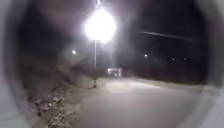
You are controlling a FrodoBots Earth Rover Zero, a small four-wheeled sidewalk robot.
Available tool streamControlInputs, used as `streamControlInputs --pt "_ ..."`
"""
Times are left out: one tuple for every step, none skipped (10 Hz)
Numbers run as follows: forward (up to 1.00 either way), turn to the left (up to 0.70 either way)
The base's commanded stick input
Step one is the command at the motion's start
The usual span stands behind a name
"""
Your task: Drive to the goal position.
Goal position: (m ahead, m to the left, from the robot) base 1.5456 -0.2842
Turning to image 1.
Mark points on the street lamp on pole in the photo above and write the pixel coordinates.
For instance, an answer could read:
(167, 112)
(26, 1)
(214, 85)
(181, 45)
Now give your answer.
(95, 53)

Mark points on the rough leaf-strewn verge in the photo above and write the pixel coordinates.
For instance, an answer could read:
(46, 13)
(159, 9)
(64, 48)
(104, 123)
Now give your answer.
(55, 100)

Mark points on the dark hedge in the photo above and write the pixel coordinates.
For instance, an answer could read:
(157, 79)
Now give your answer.
(166, 71)

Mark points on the grey asphalt road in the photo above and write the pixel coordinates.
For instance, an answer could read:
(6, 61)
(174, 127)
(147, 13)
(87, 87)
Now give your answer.
(133, 106)

